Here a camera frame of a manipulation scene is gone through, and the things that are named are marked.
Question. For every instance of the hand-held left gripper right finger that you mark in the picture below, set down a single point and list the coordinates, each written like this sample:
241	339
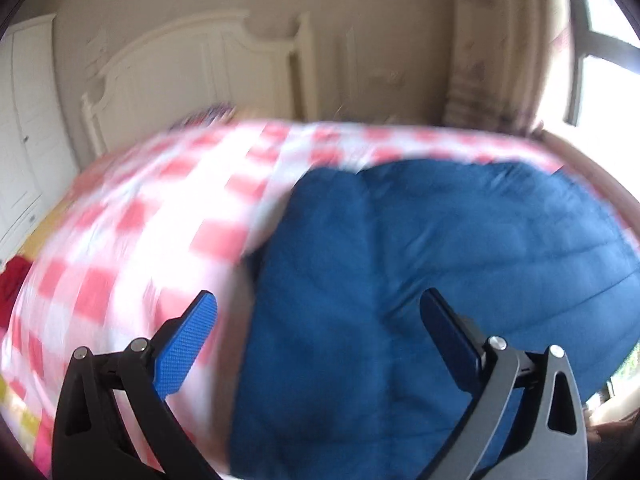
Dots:
450	340

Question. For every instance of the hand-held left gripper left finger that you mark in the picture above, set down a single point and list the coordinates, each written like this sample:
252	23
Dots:
187	340

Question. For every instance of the blue quilted blanket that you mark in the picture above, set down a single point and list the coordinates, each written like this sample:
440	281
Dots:
400	260

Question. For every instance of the red white checkered bedsheet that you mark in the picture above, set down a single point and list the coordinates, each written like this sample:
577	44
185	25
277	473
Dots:
150	220

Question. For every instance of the red cloth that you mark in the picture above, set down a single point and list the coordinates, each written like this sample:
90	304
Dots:
12	285

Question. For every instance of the white window ledge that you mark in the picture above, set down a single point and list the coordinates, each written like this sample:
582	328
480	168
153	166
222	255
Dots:
600	185

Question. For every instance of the colourful patterned pillow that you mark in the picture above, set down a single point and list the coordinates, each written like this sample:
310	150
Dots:
205	115

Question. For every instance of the white bed headboard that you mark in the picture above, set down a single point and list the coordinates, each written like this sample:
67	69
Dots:
200	70

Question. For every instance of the white wardrobe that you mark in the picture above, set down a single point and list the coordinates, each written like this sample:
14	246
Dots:
30	120

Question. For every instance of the patterned striped curtain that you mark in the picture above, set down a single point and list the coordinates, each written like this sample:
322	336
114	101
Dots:
487	45

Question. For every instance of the window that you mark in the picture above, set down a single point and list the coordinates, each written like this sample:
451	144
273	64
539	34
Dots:
607	60

